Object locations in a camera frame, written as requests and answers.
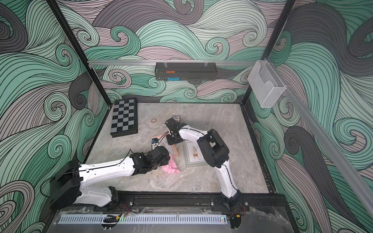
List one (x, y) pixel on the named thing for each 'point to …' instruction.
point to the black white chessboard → (125, 117)
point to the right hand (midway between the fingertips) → (173, 141)
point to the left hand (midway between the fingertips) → (168, 155)
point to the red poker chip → (154, 120)
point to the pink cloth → (171, 167)
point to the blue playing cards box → (177, 118)
